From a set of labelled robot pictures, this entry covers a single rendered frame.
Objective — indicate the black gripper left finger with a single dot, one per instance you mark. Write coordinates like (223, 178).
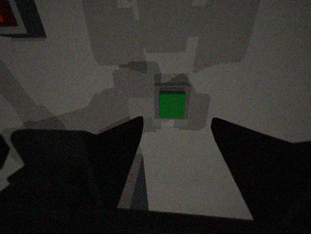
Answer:
(106, 157)

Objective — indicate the green button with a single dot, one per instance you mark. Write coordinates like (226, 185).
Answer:
(171, 100)

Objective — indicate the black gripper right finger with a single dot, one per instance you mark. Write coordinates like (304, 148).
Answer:
(272, 175)

